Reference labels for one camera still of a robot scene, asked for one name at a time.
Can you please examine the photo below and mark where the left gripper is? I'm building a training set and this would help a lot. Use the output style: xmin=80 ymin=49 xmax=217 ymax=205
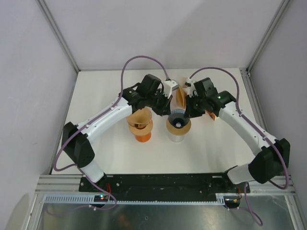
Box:
xmin=146 ymin=90 xmax=173 ymax=117

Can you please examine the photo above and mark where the blue glass dripper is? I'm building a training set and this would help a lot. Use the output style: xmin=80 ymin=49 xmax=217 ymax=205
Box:
xmin=168 ymin=109 xmax=188 ymax=128

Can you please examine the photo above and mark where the pink glass dripper cone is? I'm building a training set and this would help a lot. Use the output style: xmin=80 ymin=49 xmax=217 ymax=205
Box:
xmin=126 ymin=112 xmax=152 ymax=129

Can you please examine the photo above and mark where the brown paper coffee filter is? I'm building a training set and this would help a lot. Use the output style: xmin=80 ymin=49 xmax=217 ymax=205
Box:
xmin=126 ymin=108 xmax=152 ymax=126

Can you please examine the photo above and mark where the wooden dripper ring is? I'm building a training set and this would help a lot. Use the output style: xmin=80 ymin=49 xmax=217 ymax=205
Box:
xmin=165 ymin=117 xmax=192 ymax=136
xmin=128 ymin=121 xmax=154 ymax=137

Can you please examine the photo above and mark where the clear glass dripper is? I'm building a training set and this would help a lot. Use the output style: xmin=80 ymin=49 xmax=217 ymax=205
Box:
xmin=168 ymin=133 xmax=185 ymax=143

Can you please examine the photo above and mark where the orange glass beaker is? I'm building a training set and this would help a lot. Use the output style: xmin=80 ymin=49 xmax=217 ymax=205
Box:
xmin=135 ymin=132 xmax=151 ymax=143

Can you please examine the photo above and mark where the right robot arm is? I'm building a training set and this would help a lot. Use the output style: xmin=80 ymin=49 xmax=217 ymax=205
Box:
xmin=185 ymin=78 xmax=290 ymax=192

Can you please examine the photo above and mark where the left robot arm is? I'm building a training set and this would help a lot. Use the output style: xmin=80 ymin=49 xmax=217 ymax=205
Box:
xmin=62 ymin=74 xmax=178 ymax=192

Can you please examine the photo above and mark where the white coffee filter pack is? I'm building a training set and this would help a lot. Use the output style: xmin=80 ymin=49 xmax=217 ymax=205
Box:
xmin=206 ymin=111 xmax=219 ymax=121

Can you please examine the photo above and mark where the brown coffee filter pack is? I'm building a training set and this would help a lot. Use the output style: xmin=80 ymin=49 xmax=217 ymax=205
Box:
xmin=171 ymin=77 xmax=187 ymax=110

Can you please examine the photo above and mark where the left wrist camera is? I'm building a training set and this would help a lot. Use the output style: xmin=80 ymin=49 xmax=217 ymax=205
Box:
xmin=163 ymin=80 xmax=179 ymax=98

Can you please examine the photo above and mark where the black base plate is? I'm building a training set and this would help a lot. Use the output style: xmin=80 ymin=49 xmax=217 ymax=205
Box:
xmin=79 ymin=173 xmax=250 ymax=203

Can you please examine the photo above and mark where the grey cable duct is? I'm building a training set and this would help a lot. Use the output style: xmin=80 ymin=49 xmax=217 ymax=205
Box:
xmin=44 ymin=194 xmax=115 ymax=204

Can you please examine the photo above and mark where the right frame post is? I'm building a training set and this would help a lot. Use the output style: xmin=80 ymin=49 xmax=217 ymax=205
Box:
xmin=246 ymin=0 xmax=293 ymax=75

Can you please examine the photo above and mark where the frame post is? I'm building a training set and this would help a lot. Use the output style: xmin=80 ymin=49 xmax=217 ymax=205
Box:
xmin=246 ymin=0 xmax=293 ymax=75
xmin=36 ymin=0 xmax=80 ymax=73

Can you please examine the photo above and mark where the aluminium frame rail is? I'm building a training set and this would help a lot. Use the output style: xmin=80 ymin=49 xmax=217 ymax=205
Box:
xmin=35 ymin=174 xmax=296 ymax=196

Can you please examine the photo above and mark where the left frame post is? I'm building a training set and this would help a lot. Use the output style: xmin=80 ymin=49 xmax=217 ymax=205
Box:
xmin=36 ymin=0 xmax=80 ymax=73

